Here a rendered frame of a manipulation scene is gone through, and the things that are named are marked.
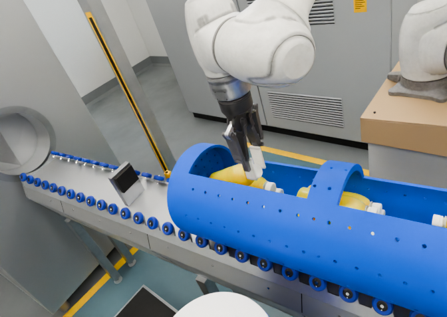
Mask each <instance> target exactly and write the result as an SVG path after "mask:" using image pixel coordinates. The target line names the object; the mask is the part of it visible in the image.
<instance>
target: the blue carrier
mask: <svg viewBox="0 0 447 317"><path fill-rule="evenodd" d="M264 162H265V166H266V168H265V169H262V171H263V173H262V177H263V178H265V179H266V180H267V181H268V182H273V183H275V184H276V188H280V189H283V191H284V193H278V192H274V191H268V190H265V189H259V188H256V187H250V186H246V185H240V184H236V183H231V182H227V181H222V180H218V179H212V178H209V177H210V175H211V174H212V173H213V172H216V171H219V170H222V169H225V168H227V167H231V166H233V165H236V164H238V163H235V162H234V160H233V158H232V155H231V152H230V150H229V149H228V148H227V147H225V146H222V145H217V144H208V143H200V144H196V145H193V146H192V147H190V148H188V149H187V150H186V151H185V152H184V153H183V154H182V155H181V156H180V158H179V159H178V161H177V162H176V164H175V166H174V168H173V170H172V173H171V176H170V179H169V182H168V190H167V204H168V211H169V214H170V217H171V219H172V221H173V222H174V224H175V225H176V226H177V227H178V228H179V229H181V230H183V231H185V232H187V233H191V234H193V235H197V236H199V237H202V238H205V239H208V240H211V241H213V242H216V243H219V244H222V245H225V246H228V247H231V248H233V249H237V250H239V251H243V252H245V253H248V254H251V255H254V256H257V257H259V258H262V259H265V260H268V261H271V262H273V263H277V264H280V265H283V266H286V267H288V268H292V269H294V270H298V271H300V272H303V273H305V274H309V275H311V276H315V277H317V278H320V279H323V280H326V281H329V282H332V283H334V284H338V285H340V286H344V287H346V288H349V289H351V290H355V291H357V292H361V293H363V294H366V295H369V296H372V297H375V298H378V299H380V300H383V301H386V302H389V303H392V304H395V305H397V306H401V307H403V308H407V309H409V310H412V311H415V312H418V313H421V314H424V315H426V316H429V317H447V228H444V227H438V226H434V225H432V218H433V215H434V214H435V215H440V216H443V217H445V216H447V189H444V188H439V187H431V186H426V185H418V184H413V183H405V182H400V181H393V180H387V179H379V178H375V177H367V176H364V173H363V169H362V167H361V166H360V165H359V164H357V163H348V162H343V161H333V160H329V161H326V162H325V163H324V164H323V165H322V166H321V167H320V168H319V169H315V168H311V167H303V166H298V165H290V164H285V163H277V162H272V161H264ZM310 185H311V187H310V190H309V193H308V196H307V198H302V197H297V193H298V191H299V190H300V189H301V188H302V187H309V186H310ZM343 191H348V192H352V193H358V194H360V195H363V196H365V197H366V198H367V199H369V200H370V201H372V202H373V203H381V204H382V209H384V210H385V215H381V214H378V213H372V212H368V211H363V210H359V209H353V208H350V207H343V206H340V205H339V203H340V200H341V197H342V194H343ZM233 199H234V200H233ZM248 202H249V204H248ZM263 206H265V207H264V208H263ZM298 214H299V217H298ZM313 218H315V220H313ZM329 221H330V222H331V224H329ZM349 226H350V227H351V229H349ZM371 232H374V235H372V234H371Z"/></svg>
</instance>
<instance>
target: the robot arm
mask: <svg viewBox="0 0 447 317"><path fill-rule="evenodd" d="M314 2H315V0H255V1H254V2H253V3H252V4H251V5H250V6H249V7H247V8H246V9H245V10H243V11H242V12H237V9H236V7H235V4H234V2H233V1H232V0H187V1H186V3H185V19H186V28H187V32H188V36H189V39H190V43H191V46H192V49H193V51H194V54H195V56H196V59H197V61H198V64H199V65H200V66H201V67H202V69H203V71H204V73H205V75H206V79H207V81H208V84H209V86H210V90H211V92H212V96H213V97H214V98H215V99H216V100H218V104H219V106H220V110H221V112H222V114H224V115H225V116H226V118H227V125H228V127H227V130H226V132H222V136H223V138H224V139H225V140H226V142H227V145H228V147H229V150H230V152H231V155H232V158H233V160H234V162H235V163H240V164H242V166H243V170H244V172H245V174H246V177H247V179H252V180H256V181H257V180H258V178H257V174H256V170H255V166H254V163H256V164H259V165H260V166H261V168H262V169H265V168H266V166H265V162H264V159H263V155H262V151H261V146H263V142H261V140H262V139H263V131H262V127H261V122H260V119H259V113H258V104H254V103H253V99H252V96H251V92H250V90H251V87H252V85H256V86H260V87H265V88H285V87H288V86H292V85H294V84H297V83H298V82H300V81H301V80H303V79H304V78H305V77H306V76H307V75H308V73H309V71H310V70H311V68H312V66H313V64H314V62H315V56H316V48H315V42H314V40H313V37H312V35H311V27H310V24H309V13H310V10H311V8H312V6H313V4H314ZM398 53H399V62H400V71H395V72H389V73H388V76H387V79H388V80H391V81H394V82H397V84H396V85H395V86H393V87H392V88H390V89H389V90H388V95H390V96H405V97H410V98H419V99H424V100H431V101H435V102H437V103H445V102H447V0H424V1H421V2H419V3H417V4H415V5H413V6H412V7H411V8H410V10H409V12H408V13H407V14H406V15H405V17H404V20H403V22H402V25H401V28H400V34H399V42H398ZM246 136H247V138H248V140H249V142H250V144H251V145H252V146H249V149H250V152H251V156H252V158H250V157H249V151H248V146H247V139H246Z"/></svg>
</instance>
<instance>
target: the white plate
mask: <svg viewBox="0 0 447 317"><path fill-rule="evenodd" d="M174 317H268V315H267V314H266V313H265V311H264V310H263V309H262V308H261V307H260V306H259V305H258V304H257V303H255V302H254V301H253V300H251V299H249V298H248V297H246V296H243V295H240V294H237V293H233V292H215V293H211V294H207V295H204V296H201V297H199V298H197V299H195V300H193V301H191V302H190V303H188V304H187V305H185V306H184V307H183V308H182V309H181V310H179V311H178V312H177V313H176V314H175V315H174Z"/></svg>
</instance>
